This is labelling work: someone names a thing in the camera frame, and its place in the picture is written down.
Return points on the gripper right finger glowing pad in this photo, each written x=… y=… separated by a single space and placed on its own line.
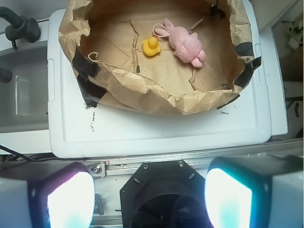
x=255 y=192

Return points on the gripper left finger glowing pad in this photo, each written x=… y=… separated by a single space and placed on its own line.
x=46 y=194

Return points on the yellow rubber duck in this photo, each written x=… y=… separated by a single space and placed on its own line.
x=151 y=46

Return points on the pink plush bunny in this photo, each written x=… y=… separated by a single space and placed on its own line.
x=186 y=46

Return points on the brown paper bag tray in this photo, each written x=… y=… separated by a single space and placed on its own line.
x=102 y=39

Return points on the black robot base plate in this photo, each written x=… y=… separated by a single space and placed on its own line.
x=168 y=194

